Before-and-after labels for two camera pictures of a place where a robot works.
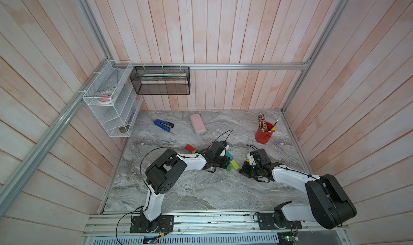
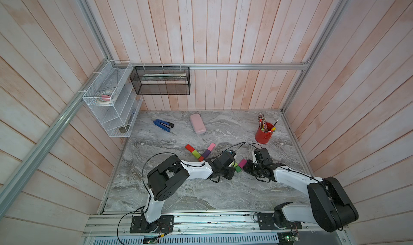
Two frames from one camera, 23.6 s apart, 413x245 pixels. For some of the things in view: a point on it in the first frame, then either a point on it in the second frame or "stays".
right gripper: (243, 170) stays
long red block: (189, 148) stays
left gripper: (227, 161) -> (232, 170)
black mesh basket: (161, 80) stays
